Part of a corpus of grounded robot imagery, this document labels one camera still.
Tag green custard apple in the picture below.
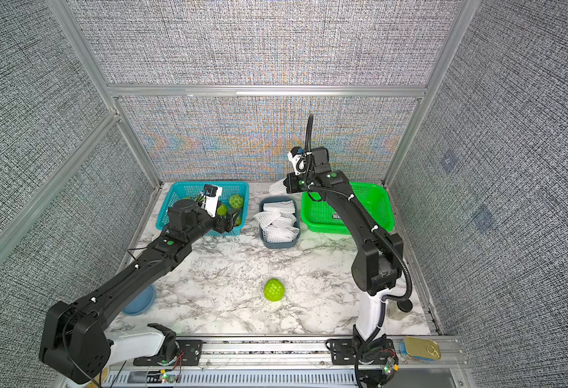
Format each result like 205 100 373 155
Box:
264 278 286 302

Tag white foam net sleeve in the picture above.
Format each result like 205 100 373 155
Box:
269 179 287 196

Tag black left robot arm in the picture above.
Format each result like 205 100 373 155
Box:
39 199 239 386

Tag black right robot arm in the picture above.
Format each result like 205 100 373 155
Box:
284 146 413 352

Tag white foam net pile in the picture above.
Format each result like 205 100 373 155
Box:
254 198 300 243

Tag teal plastic basket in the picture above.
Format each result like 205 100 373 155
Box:
156 180 249 237

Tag bright green plastic basket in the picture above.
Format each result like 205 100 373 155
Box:
301 182 395 235

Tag grey-blue plastic tub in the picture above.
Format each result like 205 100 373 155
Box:
258 196 301 251

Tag blue bowl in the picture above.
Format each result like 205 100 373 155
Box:
122 285 156 316

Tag gold tin can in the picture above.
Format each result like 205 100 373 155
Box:
400 336 442 361

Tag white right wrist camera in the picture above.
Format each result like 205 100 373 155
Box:
287 146 308 176

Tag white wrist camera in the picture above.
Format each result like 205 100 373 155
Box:
202 184 223 218
287 146 308 176

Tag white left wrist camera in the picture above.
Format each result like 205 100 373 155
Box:
202 184 223 218

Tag black corrugated cable conduit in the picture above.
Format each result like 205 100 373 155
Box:
375 227 413 314

